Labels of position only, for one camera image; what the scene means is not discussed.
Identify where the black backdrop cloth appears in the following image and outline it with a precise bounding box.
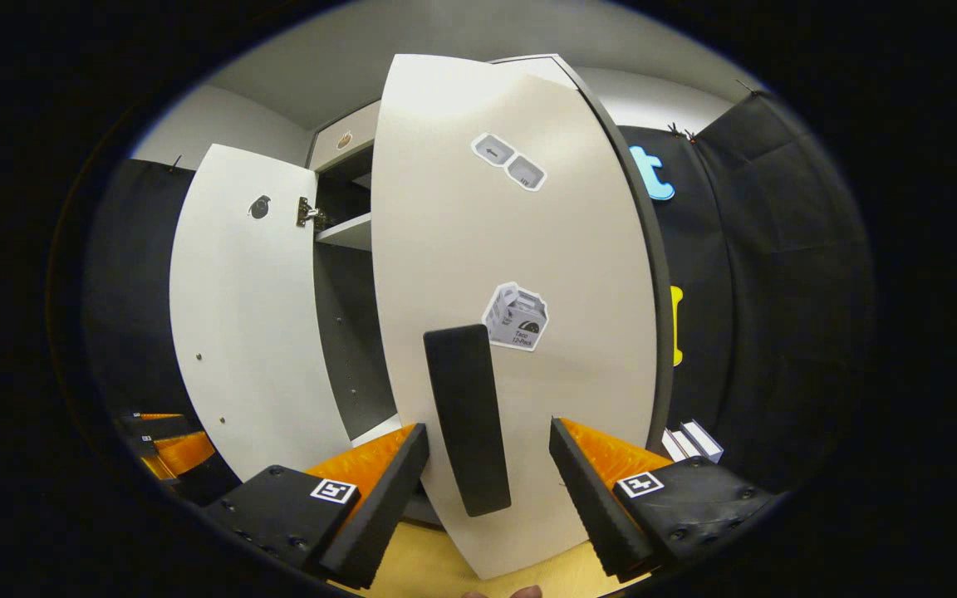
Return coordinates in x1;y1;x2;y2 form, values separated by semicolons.
618;90;876;493
82;156;199;420

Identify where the black door handle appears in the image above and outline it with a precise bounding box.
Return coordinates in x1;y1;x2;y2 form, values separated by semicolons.
422;323;513;518

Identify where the white cabinet shelf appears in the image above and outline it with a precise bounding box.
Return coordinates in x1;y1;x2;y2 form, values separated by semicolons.
314;212;374;252

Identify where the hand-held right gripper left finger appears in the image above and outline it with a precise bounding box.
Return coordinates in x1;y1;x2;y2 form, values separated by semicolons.
200;422;432;591

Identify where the beige cabinet drawer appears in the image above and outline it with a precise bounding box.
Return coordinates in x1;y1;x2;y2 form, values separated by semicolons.
309;100;382;174

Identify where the white metal profile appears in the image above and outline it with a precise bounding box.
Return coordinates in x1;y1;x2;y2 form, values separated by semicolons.
660;419;725;464

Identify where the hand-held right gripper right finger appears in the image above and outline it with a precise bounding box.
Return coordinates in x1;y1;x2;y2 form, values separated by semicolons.
548;416;779;583

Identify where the white cabinet door box sticker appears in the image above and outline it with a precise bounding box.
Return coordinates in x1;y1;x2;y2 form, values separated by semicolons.
370;53;663;581

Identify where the white cabinet door checkered sticker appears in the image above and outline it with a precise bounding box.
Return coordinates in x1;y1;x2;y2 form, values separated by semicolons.
169;142;356;483

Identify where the grey cabinet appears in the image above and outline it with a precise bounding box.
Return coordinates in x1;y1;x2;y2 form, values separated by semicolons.
305;52;676;527

